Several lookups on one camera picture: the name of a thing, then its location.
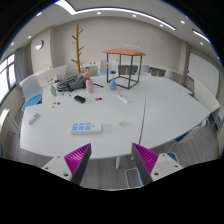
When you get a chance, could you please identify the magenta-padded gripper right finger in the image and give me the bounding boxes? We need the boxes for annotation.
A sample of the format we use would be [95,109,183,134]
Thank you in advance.
[131,142,184,186]

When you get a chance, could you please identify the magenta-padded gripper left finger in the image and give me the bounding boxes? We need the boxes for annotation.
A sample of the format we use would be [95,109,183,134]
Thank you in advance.
[41,142,93,186]

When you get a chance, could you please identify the white chair blue seat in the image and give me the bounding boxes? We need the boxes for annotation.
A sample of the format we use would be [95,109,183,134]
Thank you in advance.
[165,119,210,165]
[124,165,145,188]

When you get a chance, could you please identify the white power strip blue sockets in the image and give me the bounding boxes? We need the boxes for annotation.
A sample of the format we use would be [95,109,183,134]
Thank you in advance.
[69,121,104,136]

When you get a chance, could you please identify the small white rectangular device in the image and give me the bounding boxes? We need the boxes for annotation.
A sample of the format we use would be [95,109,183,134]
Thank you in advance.
[27,112,41,126]

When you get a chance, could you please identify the black rectangular box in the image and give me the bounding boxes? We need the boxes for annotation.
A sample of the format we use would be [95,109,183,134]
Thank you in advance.
[73,94,87,104]

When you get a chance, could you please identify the white flat rectangular block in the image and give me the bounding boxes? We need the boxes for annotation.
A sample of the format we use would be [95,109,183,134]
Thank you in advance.
[117,93,131,104]

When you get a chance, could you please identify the green vase with dried stems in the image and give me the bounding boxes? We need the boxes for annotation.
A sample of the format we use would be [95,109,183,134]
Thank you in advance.
[45,65,58,98]

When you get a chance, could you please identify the pink vase with flower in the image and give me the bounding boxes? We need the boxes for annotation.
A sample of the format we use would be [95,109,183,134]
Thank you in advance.
[82,71,95,94]

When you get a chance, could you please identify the grey backpack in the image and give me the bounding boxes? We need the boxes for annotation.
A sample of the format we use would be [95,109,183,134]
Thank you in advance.
[55,73,105,93]

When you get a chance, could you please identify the blue vase with flower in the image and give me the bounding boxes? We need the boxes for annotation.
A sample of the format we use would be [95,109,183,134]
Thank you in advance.
[108,68,119,92]

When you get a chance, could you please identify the white chair blue cushion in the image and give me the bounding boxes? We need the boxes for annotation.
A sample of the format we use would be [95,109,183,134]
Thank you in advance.
[20,74,44,112]

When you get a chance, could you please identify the white chairs group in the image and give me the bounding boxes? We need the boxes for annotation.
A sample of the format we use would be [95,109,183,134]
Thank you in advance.
[95,59,177,80]

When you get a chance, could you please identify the whiteboard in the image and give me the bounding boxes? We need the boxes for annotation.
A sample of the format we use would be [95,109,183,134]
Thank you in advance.
[187,52,221,98]

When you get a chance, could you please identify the window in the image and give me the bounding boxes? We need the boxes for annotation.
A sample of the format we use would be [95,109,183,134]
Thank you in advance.
[0,52,18,104]

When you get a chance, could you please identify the grey curtain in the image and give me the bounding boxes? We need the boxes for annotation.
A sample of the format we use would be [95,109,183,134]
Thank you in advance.
[13,46,28,85]

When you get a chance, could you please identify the wooden coat rack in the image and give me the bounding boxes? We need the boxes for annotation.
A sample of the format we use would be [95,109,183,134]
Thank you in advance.
[70,22,85,75]

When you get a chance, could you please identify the ceiling lights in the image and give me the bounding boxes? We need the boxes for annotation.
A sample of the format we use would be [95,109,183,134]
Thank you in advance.
[9,0,214,48]

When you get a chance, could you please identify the black frame table orange top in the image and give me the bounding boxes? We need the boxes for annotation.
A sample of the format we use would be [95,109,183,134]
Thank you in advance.
[101,47,147,90]

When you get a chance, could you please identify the round wall clock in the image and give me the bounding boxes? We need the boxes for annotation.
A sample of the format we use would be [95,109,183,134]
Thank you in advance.
[34,39,45,51]

